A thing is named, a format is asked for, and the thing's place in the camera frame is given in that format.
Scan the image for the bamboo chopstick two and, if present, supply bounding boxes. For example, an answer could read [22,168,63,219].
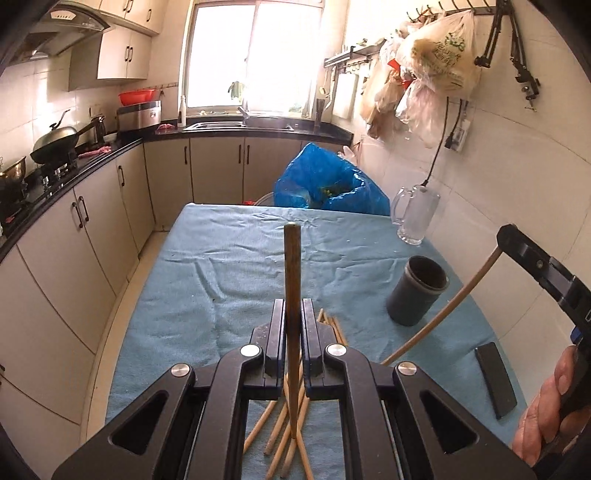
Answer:
[381,247,502,366]

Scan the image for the bamboo chopstick four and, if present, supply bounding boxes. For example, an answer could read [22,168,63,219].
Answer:
[263,370,304,456]

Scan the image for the bamboo chopstick six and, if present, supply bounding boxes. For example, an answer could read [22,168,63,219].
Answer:
[317,308,349,346]

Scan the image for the dark grey utensil holder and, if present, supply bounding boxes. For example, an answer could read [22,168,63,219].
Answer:
[386,256,449,327]

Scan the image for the bamboo chopstick one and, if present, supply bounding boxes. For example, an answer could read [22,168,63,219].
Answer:
[283,223,301,439]

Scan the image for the bamboo chopstick three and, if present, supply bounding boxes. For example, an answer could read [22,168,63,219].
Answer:
[243,400,277,452]

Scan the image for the lower kitchen cabinets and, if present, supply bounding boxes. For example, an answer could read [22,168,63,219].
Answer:
[0,135,352,480]

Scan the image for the kitchen cabinets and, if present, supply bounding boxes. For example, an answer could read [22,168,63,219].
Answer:
[0,135,352,480]
[68,0,168,90]

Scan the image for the kitchen window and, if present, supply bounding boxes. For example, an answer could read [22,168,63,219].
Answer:
[183,1,325,118]

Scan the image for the upper kitchen cabinets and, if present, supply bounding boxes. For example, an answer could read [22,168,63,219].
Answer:
[68,0,168,90]

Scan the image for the person right hand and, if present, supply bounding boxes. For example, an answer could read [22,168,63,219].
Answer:
[512,345,590,466]

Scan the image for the black smartphone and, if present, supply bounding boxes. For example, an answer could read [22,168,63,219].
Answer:
[475,342,517,420]

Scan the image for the blue table cloth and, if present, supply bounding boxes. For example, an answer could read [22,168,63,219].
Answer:
[105,204,525,479]

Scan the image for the clear glass mug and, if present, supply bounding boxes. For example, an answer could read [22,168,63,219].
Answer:
[391,185,441,246]

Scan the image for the translucent pink plastic bag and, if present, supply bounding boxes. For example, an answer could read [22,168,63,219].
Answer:
[396,79,446,148]

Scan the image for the blue plastic bag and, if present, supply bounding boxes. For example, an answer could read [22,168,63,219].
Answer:
[273,143,390,216]

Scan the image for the printed plastic shopping bag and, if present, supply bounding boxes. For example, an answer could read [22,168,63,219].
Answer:
[404,10,479,100]

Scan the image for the steel cooking pot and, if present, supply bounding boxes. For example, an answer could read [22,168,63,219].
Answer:
[0,157,27,205]

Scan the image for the sink faucet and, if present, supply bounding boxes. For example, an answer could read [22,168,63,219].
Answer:
[238,105,252,127]

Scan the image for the red plastic basin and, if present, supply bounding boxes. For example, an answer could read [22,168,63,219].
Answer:
[118,88,155,106]

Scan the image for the range hood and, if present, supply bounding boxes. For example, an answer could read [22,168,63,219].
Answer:
[8,1,109,66]

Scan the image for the black power plug cable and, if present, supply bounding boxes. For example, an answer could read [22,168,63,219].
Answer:
[420,96,452,191]

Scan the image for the black wok with handle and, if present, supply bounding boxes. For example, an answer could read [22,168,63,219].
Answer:
[30,109,104,165]

